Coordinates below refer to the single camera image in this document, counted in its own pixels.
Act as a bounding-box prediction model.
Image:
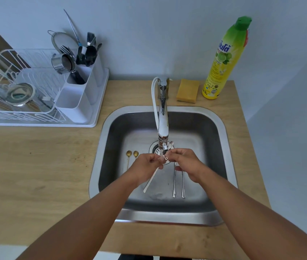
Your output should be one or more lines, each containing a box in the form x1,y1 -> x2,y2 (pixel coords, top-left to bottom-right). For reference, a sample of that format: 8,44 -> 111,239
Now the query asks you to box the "person's right hand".
165,148 -> 211,184

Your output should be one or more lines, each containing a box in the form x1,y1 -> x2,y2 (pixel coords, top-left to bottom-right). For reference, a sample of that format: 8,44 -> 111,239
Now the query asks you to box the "person's left hand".
127,153 -> 165,189

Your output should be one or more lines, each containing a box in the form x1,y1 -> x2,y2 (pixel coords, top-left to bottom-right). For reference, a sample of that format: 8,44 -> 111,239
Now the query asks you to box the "thin white spoon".
143,141 -> 175,194

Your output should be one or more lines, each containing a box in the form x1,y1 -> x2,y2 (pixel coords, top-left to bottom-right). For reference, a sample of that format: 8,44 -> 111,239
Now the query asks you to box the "white cutlery holder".
55,52 -> 105,124

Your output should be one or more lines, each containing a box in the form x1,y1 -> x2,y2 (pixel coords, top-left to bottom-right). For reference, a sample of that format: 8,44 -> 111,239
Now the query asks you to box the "person's right forearm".
198,170 -> 307,260

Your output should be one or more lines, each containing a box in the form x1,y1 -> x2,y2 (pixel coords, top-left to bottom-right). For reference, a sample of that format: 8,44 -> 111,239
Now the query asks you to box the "person's left forearm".
17,175 -> 146,260

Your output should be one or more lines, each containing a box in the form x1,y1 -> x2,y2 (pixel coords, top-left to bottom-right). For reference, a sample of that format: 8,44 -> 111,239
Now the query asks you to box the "steel sink drain strainer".
148,140 -> 174,165

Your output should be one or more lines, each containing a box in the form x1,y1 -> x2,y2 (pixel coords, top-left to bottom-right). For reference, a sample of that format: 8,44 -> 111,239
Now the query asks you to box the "stainless steel sink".
89,106 -> 238,226

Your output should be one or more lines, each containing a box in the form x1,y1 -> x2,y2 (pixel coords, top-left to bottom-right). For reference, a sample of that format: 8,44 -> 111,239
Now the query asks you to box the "chrome faucet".
157,77 -> 174,156

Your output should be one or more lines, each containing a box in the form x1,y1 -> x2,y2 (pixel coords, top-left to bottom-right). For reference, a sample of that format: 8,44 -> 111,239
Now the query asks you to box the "yellow sponge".
176,79 -> 200,104

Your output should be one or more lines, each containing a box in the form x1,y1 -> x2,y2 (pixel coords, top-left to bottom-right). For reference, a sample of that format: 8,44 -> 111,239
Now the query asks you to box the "white plastic drainer tray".
0,48 -> 109,128

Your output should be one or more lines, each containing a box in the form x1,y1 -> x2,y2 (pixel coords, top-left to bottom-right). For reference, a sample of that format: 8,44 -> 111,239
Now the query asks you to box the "yellow dish soap bottle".
201,16 -> 252,100

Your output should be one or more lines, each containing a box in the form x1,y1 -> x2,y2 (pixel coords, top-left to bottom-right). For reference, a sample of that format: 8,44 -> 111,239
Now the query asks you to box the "small grey kitchen tool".
37,95 -> 55,106

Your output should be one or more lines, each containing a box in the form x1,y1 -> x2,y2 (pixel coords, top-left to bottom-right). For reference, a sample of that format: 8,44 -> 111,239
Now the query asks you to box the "silver fork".
86,31 -> 96,47
59,45 -> 76,58

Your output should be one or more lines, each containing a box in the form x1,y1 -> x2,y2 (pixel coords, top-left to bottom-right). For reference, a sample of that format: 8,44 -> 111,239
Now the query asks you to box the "steel mesh strainer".
47,30 -> 79,55

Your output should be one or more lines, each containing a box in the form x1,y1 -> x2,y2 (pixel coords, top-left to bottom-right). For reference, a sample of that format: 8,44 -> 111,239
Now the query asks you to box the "white faucet hose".
151,77 -> 161,132

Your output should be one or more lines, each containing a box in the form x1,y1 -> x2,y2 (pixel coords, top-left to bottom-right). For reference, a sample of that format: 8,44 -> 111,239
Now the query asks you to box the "white wire dish rack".
0,49 -> 67,124

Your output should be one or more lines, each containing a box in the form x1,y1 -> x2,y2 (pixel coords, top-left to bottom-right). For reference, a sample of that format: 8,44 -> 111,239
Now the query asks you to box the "steel cup with black handle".
51,53 -> 86,85

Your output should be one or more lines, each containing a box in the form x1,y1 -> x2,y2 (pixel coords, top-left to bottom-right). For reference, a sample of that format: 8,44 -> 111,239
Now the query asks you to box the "thin metal blue-handled tool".
63,9 -> 83,47

